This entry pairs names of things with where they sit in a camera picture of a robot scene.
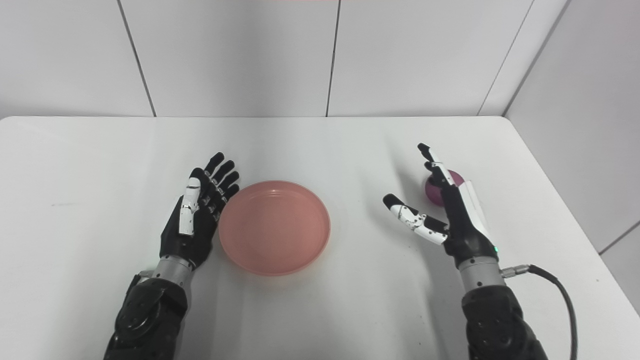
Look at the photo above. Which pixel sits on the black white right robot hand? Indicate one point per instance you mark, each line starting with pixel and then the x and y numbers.
pixel 465 225

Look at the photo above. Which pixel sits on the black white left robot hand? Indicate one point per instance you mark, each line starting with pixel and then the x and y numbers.
pixel 195 235

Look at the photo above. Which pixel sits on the purple red onion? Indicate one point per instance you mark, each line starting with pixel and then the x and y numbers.
pixel 434 194

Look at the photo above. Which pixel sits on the pink round plate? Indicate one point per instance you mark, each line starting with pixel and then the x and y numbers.
pixel 274 227

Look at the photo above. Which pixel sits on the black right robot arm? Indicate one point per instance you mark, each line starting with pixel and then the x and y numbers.
pixel 495 320

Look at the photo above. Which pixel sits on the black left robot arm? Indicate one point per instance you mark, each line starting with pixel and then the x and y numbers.
pixel 150 315

